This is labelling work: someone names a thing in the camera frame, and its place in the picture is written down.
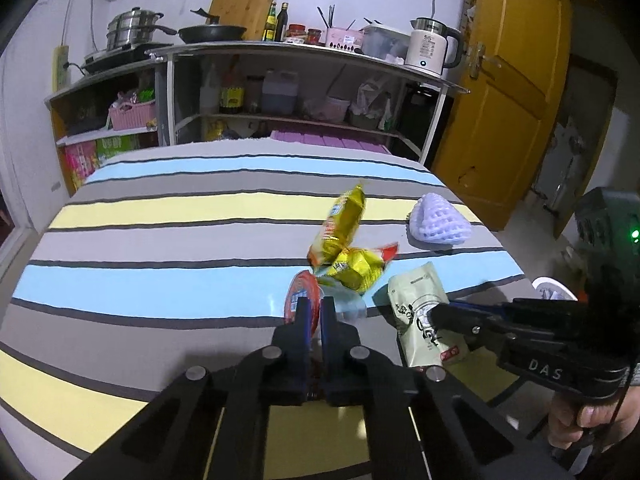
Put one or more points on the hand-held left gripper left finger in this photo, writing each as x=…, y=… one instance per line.
x=302, y=340

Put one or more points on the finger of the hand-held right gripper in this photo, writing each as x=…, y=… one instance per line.
x=460, y=325
x=545, y=310

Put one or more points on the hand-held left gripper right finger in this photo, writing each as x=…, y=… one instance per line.
x=329, y=340

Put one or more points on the white round bin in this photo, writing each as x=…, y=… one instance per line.
x=550, y=288

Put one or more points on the clear plastic cup red lid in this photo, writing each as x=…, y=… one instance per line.
x=345, y=305

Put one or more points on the white green pouch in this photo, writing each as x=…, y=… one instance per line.
x=415, y=300

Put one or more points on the yellow wrapper red edge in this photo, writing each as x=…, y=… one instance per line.
x=357, y=267

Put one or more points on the white foam fruit net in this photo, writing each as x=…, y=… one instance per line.
x=440, y=220

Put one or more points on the gold snack wrapper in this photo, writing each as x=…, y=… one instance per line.
x=342, y=225

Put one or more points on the person's right hand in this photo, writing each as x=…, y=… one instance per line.
x=575, y=422

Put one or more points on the striped cloth covered table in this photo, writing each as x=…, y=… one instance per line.
x=150, y=240

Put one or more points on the pink lid storage box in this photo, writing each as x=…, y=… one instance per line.
x=330, y=140

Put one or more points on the dark appliance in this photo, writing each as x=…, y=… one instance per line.
x=415, y=110

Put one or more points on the wooden door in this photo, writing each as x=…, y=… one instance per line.
x=515, y=85

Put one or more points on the pink plastic tub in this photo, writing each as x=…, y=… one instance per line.
x=330, y=108

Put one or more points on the crumpled plastic bags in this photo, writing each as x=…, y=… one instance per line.
x=370, y=100

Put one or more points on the large dark jug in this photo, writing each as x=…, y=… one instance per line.
x=280, y=92

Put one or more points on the dark glass jar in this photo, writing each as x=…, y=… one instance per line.
x=254, y=95

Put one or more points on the soy sauce bottle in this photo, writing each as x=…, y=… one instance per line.
x=231, y=95

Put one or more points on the white plastic bottle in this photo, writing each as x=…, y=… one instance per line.
x=209, y=94

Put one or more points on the green cardboard box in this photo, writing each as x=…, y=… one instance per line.
x=117, y=147

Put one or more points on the white electric kettle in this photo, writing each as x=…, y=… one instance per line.
x=427, y=47

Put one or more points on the pink plastic basket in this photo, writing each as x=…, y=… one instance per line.
x=132, y=116

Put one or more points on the pink cardboard box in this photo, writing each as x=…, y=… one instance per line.
x=80, y=165

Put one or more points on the white metal shelf unit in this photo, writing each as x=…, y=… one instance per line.
x=300, y=55

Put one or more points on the clear plastic container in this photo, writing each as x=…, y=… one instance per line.
x=385, y=42

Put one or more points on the pink utensil holder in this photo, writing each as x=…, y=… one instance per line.
x=345, y=40

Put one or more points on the small red sauce jar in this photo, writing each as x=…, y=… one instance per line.
x=314, y=36

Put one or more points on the yellow label oil bottle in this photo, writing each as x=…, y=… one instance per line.
x=270, y=24

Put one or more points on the black frying pan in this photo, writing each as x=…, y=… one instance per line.
x=212, y=34

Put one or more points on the dark chopsticks bundle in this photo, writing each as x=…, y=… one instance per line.
x=327, y=17

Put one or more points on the wooden open cabinet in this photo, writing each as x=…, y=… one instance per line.
x=100, y=80

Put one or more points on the black induction cooker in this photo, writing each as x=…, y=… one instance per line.
x=120, y=57

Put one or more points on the wooden cutting board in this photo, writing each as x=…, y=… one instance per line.
x=245, y=2

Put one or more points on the steel steamer pot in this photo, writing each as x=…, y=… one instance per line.
x=130, y=30

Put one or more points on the yellow power strip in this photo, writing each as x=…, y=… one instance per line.
x=60, y=67

